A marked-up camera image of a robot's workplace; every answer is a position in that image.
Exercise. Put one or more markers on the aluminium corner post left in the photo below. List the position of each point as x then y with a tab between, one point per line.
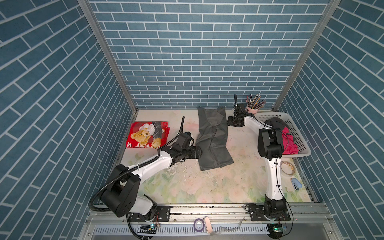
92	20

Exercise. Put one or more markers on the red teddy bear t shirt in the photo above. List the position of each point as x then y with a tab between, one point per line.
148	135

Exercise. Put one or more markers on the right green circuit board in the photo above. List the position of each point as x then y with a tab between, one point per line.
275	231

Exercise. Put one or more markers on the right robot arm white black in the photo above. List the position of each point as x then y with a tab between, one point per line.
270	147

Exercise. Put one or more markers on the small blue object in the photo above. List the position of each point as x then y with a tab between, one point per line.
297	185

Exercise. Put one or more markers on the pink metal pencil cup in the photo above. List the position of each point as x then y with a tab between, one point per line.
253	111

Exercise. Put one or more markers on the aluminium corner post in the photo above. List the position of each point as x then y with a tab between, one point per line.
92	20
318	30

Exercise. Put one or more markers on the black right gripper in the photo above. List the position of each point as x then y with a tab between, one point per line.
229	122

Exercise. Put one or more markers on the white perforated plastic basket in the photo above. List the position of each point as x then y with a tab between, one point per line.
299	140

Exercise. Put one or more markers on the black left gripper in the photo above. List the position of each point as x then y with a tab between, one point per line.
198	153

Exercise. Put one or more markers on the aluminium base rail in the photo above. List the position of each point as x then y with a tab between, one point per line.
311	221

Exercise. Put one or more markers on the aluminium corner post right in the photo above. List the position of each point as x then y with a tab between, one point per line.
318	30

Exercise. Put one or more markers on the pink tape piece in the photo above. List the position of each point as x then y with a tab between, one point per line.
208	224

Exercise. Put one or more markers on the purple tape roll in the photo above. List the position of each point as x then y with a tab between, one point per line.
199	225

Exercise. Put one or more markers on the grey t shirt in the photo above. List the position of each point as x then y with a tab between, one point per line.
212	139

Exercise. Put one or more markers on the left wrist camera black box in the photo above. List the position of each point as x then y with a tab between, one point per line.
185	140

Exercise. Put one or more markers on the dark grey shirt in basket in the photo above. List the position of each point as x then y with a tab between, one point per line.
277	123

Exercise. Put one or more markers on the left green circuit board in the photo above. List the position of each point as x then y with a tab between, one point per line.
148	229

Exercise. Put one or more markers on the green circuit board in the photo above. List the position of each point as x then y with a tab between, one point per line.
148	229
275	231

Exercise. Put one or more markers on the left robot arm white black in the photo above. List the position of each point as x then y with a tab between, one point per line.
120	193

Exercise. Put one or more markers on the magenta shirt in basket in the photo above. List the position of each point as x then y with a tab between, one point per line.
290	148

